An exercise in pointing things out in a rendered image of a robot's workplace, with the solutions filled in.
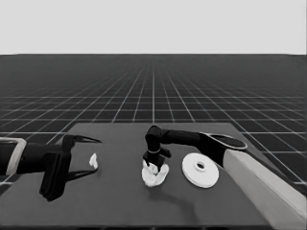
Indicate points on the large thick white disc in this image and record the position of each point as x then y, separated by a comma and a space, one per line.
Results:
207, 177

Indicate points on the round white carrier with pins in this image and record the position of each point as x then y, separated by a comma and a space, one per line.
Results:
159, 179

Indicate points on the small white T-shaped piece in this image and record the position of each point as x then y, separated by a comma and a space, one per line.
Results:
93, 161

